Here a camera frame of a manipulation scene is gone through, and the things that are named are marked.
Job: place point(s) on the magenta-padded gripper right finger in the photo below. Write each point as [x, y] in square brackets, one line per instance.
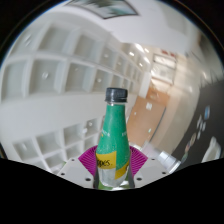
[146, 170]

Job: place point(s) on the recessed ceiling lights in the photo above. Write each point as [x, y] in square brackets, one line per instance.
[131, 53]

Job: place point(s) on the green plastic drink bottle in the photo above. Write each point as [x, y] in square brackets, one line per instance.
[112, 133]

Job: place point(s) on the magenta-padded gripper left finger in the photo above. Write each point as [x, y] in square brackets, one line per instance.
[76, 170]

